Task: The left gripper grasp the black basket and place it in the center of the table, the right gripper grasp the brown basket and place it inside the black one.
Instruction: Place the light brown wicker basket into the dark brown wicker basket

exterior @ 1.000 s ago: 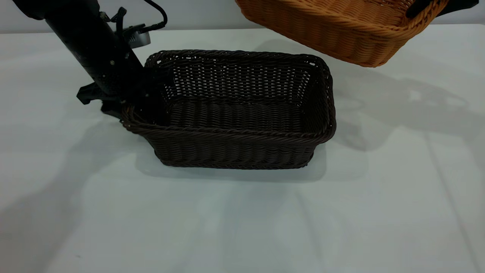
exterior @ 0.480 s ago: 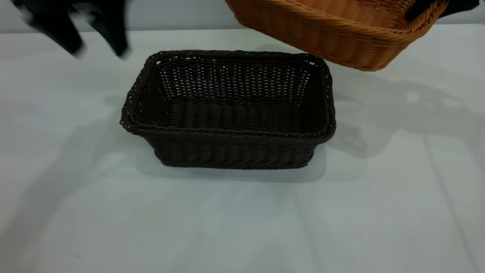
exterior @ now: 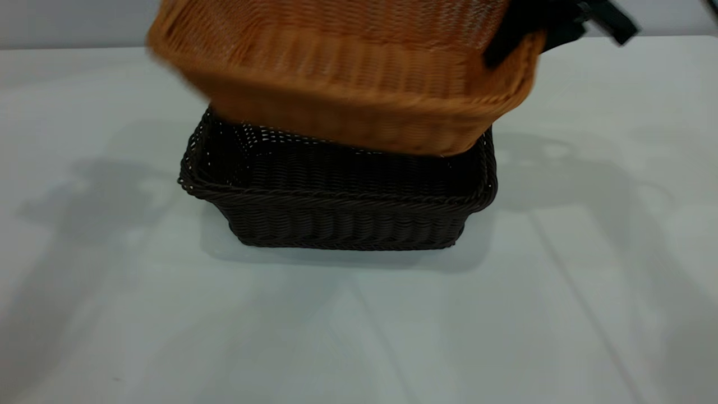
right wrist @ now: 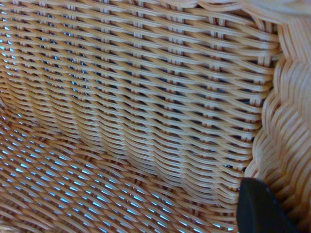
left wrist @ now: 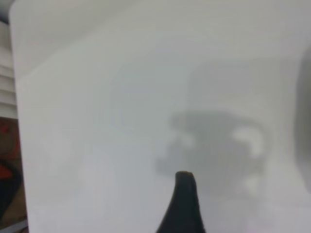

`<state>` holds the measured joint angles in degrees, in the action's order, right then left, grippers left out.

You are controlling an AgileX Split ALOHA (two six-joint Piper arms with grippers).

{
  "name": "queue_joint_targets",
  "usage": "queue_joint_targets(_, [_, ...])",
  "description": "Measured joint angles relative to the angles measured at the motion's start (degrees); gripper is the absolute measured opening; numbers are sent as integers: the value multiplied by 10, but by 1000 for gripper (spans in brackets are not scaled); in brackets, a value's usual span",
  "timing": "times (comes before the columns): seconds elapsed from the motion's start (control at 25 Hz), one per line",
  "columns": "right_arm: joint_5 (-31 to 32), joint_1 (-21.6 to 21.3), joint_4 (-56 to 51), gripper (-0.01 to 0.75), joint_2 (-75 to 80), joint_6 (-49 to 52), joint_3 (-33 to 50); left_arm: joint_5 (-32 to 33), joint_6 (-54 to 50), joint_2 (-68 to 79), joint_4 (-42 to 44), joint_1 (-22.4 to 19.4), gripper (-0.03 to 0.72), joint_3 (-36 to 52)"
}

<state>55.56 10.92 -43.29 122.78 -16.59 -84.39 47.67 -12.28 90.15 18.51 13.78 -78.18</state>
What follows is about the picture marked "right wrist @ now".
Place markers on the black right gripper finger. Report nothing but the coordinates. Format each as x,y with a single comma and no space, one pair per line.
257,211

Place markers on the orange wicker basket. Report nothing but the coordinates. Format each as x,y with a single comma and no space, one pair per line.
136,109

